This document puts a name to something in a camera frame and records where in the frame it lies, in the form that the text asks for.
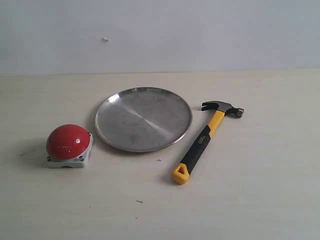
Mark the red dome push button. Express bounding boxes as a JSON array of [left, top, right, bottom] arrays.
[[46, 124, 94, 169]]

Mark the yellow black claw hammer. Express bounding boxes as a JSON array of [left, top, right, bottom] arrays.
[[172, 101, 245, 185]]

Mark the round steel plate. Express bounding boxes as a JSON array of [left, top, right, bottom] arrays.
[[95, 87, 193, 153]]

